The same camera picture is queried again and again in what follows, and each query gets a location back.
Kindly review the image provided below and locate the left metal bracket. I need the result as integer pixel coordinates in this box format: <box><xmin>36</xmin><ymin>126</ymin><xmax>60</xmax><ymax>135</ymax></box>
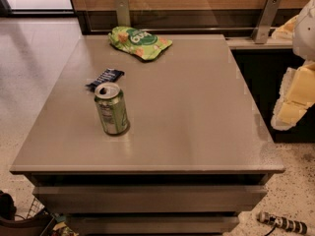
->
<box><xmin>114</xmin><ymin>0</ymin><xmax>131</xmax><ymax>27</ymax></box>

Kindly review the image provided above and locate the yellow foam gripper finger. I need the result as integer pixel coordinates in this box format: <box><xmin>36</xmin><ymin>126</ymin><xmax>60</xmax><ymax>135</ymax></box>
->
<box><xmin>272</xmin><ymin>16</ymin><xmax>297</xmax><ymax>40</ymax></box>
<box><xmin>271</xmin><ymin>62</ymin><xmax>315</xmax><ymax>131</ymax></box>

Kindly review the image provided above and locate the green soda can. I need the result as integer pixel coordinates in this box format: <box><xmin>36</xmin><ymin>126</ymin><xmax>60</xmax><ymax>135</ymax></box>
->
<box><xmin>94</xmin><ymin>83</ymin><xmax>129</xmax><ymax>136</ymax></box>

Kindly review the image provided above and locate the dark blue snack bar wrapper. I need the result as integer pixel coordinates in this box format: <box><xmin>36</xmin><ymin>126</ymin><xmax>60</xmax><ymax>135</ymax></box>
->
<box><xmin>87</xmin><ymin>68</ymin><xmax>125</xmax><ymax>91</ymax></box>

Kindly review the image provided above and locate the metal bracket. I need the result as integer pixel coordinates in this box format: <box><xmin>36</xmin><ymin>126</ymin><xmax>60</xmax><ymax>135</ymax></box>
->
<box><xmin>252</xmin><ymin>0</ymin><xmax>282</xmax><ymax>44</ymax></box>
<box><xmin>114</xmin><ymin>0</ymin><xmax>131</xmax><ymax>27</ymax></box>

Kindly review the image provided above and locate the green rice chip bag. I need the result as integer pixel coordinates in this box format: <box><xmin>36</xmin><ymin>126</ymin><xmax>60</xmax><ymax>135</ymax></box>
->
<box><xmin>108</xmin><ymin>27</ymin><xmax>172</xmax><ymax>61</ymax></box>

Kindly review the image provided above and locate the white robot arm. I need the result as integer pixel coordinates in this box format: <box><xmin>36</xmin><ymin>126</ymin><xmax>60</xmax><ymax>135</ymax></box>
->
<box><xmin>271</xmin><ymin>0</ymin><xmax>315</xmax><ymax>131</ymax></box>

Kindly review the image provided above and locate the dark basket with items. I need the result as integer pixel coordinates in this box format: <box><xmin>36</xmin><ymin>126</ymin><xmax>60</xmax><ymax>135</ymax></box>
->
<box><xmin>0</xmin><ymin>191</ymin><xmax>79</xmax><ymax>236</ymax></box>

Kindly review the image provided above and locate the black white power strip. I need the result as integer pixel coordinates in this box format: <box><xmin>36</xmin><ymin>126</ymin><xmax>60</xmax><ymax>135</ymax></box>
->
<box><xmin>256</xmin><ymin>211</ymin><xmax>312</xmax><ymax>235</ymax></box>

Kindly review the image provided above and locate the right metal bracket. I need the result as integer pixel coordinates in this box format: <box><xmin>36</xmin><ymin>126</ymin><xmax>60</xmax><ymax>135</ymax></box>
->
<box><xmin>252</xmin><ymin>0</ymin><xmax>282</xmax><ymax>44</ymax></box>

